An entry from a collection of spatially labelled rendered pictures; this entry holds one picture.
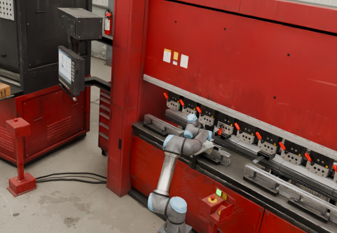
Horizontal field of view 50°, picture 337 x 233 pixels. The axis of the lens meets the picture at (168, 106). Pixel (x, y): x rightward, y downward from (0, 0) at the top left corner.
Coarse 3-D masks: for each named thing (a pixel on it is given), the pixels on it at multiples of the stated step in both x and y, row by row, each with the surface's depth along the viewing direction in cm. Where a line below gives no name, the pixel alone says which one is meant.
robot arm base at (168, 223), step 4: (168, 220) 246; (184, 220) 246; (164, 224) 251; (168, 224) 246; (172, 224) 244; (176, 224) 243; (180, 224) 244; (184, 224) 247; (164, 228) 249; (168, 228) 245; (172, 228) 244; (176, 228) 244; (180, 228) 244; (184, 228) 247; (168, 232) 245; (172, 232) 244; (176, 232) 244; (180, 232) 245; (184, 232) 247
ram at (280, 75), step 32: (160, 0) 327; (160, 32) 335; (192, 32) 310; (224, 32) 288; (256, 32) 269; (288, 32) 252; (320, 32) 241; (160, 64) 344; (192, 64) 317; (224, 64) 294; (256, 64) 274; (288, 64) 257; (320, 64) 241; (224, 96) 301; (256, 96) 280; (288, 96) 262; (320, 96) 246; (288, 128) 267; (320, 128) 251
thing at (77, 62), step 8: (64, 48) 346; (72, 56) 325; (72, 64) 327; (80, 64) 328; (72, 72) 329; (80, 72) 331; (64, 80) 351; (72, 80) 332; (80, 80) 334; (72, 88) 335; (80, 88) 337
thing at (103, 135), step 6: (102, 90) 444; (102, 96) 447; (108, 96) 435; (102, 102) 450; (108, 102) 438; (102, 108) 452; (108, 108) 444; (102, 114) 452; (108, 114) 446; (102, 120) 458; (108, 120) 449; (102, 126) 461; (108, 126) 452; (102, 132) 464; (108, 132) 455; (102, 138) 467; (102, 144) 470; (102, 150) 477
